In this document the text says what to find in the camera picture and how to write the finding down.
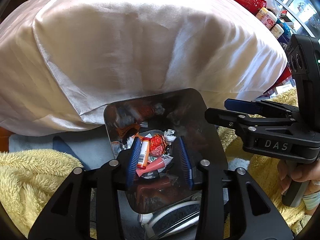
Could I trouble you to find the yellow fluffy blanket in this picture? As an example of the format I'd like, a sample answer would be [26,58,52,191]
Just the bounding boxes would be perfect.
[1,149,83,237]

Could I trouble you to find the orange tube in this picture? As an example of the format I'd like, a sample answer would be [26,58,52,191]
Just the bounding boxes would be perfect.
[137,137,150,169]

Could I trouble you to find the pink satin tablecloth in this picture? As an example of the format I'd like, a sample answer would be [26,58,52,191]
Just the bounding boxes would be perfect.
[1,0,287,136]

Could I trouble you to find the black trash bin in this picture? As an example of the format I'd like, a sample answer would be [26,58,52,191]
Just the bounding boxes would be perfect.
[104,88,227,214]

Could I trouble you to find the white tissue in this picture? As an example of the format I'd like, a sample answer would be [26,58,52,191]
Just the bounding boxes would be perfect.
[163,129,176,145]

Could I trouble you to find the red orange wrapper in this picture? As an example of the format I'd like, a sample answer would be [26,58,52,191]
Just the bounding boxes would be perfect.
[150,134,166,157]

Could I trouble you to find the red gift basket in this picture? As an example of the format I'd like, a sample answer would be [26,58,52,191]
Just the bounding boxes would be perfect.
[234,0,267,15]

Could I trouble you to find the white fan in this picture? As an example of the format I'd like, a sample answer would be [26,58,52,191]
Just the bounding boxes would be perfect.
[138,192,202,239]

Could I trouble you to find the orange paper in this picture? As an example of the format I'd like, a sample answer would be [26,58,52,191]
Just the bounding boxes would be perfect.
[116,124,140,139]

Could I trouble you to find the yellow lid jar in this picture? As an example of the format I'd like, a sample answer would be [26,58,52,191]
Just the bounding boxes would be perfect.
[271,24,284,39]
[256,7,278,30]

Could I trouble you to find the person's right hand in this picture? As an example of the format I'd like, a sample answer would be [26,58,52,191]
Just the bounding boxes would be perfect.
[277,160,319,195]

